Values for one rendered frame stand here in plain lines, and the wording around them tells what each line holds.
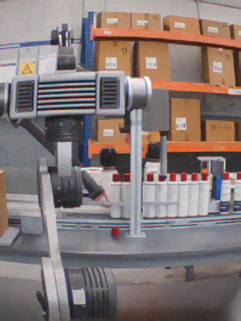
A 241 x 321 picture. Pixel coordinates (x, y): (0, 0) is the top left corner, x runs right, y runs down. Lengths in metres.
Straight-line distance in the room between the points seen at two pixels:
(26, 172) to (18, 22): 2.06
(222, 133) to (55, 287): 5.38
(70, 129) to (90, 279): 0.58
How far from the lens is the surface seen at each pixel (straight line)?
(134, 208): 2.46
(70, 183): 1.87
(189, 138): 6.47
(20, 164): 6.96
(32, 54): 6.81
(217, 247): 2.26
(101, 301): 1.48
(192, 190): 2.61
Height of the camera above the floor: 1.44
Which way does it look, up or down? 7 degrees down
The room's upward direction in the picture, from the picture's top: straight up
